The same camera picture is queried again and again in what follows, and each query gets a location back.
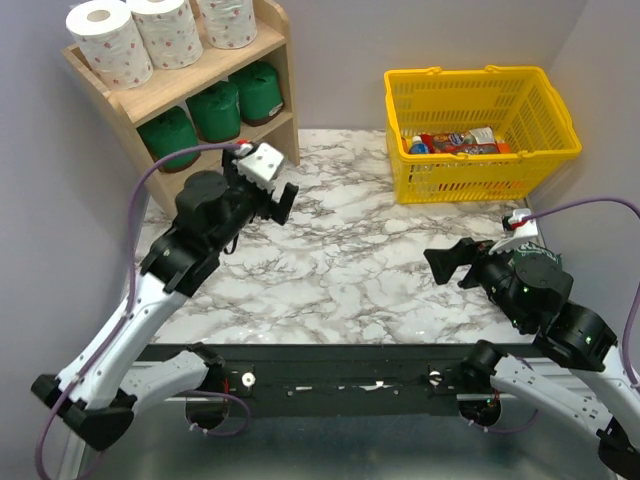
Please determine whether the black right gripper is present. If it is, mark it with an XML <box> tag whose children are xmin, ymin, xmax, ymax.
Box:
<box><xmin>423</xmin><ymin>233</ymin><xmax>531</xmax><ymax>329</ymax></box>

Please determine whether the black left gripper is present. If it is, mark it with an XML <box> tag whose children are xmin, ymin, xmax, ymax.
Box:
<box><xmin>210</xmin><ymin>144</ymin><xmax>300</xmax><ymax>252</ymax></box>

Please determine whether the green brown paper roll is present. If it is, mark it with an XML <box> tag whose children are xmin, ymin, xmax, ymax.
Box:
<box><xmin>137</xmin><ymin>106</ymin><xmax>199</xmax><ymax>161</ymax></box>
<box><xmin>229</xmin><ymin>61</ymin><xmax>284</xmax><ymax>126</ymax></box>

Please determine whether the green toilet paper roll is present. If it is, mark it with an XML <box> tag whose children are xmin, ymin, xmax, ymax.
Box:
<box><xmin>186</xmin><ymin>81</ymin><xmax>241</xmax><ymax>143</ymax></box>

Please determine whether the white floral toilet paper roll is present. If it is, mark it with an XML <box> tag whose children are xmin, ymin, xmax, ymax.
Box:
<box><xmin>126</xmin><ymin>0</ymin><xmax>204</xmax><ymax>70</ymax></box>
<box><xmin>65</xmin><ymin>0</ymin><xmax>153</xmax><ymax>91</ymax></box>
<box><xmin>198</xmin><ymin>0</ymin><xmax>257</xmax><ymax>50</ymax></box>

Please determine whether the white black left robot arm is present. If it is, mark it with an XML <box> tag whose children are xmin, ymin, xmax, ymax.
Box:
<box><xmin>31</xmin><ymin>142</ymin><xmax>298</xmax><ymax>452</ymax></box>

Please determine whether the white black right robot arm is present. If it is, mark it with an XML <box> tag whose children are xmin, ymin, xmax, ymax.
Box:
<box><xmin>424</xmin><ymin>238</ymin><xmax>639</xmax><ymax>479</ymax></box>

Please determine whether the light wooden two-tier shelf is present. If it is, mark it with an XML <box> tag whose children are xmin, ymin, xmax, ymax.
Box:
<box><xmin>61</xmin><ymin>0</ymin><xmax>301</xmax><ymax>216</ymax></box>

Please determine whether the green chips bag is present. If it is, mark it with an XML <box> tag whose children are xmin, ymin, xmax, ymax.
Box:
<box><xmin>510</xmin><ymin>241</ymin><xmax>562</xmax><ymax>266</ymax></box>

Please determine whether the red snack packet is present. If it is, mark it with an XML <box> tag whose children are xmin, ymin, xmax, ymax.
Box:
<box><xmin>420</xmin><ymin>127</ymin><xmax>496</xmax><ymax>155</ymax></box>

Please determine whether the yellow plastic shopping basket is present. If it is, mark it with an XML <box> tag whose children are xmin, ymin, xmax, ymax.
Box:
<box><xmin>384</xmin><ymin>65</ymin><xmax>582</xmax><ymax>204</ymax></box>

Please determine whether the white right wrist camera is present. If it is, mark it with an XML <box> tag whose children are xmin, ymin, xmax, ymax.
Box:
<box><xmin>489</xmin><ymin>208</ymin><xmax>539</xmax><ymax>255</ymax></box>

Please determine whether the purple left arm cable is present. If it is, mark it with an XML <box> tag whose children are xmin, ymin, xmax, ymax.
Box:
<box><xmin>34</xmin><ymin>142</ymin><xmax>249</xmax><ymax>480</ymax></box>

